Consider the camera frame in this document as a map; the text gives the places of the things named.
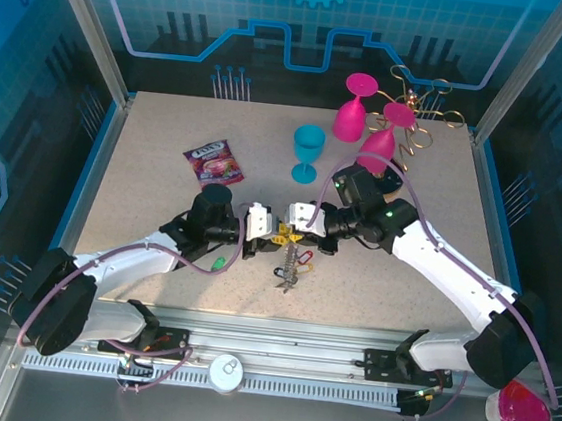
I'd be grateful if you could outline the keyring with metal keys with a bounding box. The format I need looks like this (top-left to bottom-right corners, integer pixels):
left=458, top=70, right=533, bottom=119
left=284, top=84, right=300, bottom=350
left=271, top=239, right=318, bottom=296

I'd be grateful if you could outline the purple drink sachet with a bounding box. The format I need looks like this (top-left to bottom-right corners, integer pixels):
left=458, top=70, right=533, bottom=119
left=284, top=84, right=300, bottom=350
left=178, top=134, right=250, bottom=199

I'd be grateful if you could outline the pink plastic goblet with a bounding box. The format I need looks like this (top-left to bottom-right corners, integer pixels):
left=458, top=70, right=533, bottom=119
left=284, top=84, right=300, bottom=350
left=354, top=98, right=419, bottom=178
left=331, top=70, right=381, bottom=145

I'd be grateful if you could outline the blue plastic goblet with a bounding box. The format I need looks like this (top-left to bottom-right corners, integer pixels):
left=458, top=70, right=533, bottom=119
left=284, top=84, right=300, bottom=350
left=288, top=123, right=328, bottom=186

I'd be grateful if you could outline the blue table edge strip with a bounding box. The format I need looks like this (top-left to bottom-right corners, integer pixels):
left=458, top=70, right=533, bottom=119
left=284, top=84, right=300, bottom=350
left=463, top=138, right=538, bottom=297
left=46, top=94, right=123, bottom=273

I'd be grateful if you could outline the white tin can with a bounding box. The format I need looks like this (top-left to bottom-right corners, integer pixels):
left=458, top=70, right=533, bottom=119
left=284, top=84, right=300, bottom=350
left=206, top=352, right=248, bottom=398

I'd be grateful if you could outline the pink lidded cup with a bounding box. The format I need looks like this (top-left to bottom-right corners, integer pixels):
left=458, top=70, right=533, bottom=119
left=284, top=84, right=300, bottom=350
left=483, top=376, right=555, bottom=421

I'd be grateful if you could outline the gold wire glass stand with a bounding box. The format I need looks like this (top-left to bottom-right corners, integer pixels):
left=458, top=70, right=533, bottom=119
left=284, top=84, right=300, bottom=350
left=357, top=61, right=471, bottom=206

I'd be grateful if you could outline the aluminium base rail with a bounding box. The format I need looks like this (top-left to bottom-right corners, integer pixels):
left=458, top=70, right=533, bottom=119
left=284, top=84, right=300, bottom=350
left=4, top=290, right=549, bottom=405

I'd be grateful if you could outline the white slotted cable duct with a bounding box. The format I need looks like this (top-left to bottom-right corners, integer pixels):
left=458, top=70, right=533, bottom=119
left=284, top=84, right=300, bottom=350
left=20, top=347, right=407, bottom=410

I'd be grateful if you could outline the aluminium frame post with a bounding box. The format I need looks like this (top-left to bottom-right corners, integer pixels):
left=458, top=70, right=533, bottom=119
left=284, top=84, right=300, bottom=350
left=27, top=0, right=147, bottom=109
left=470, top=0, right=562, bottom=155

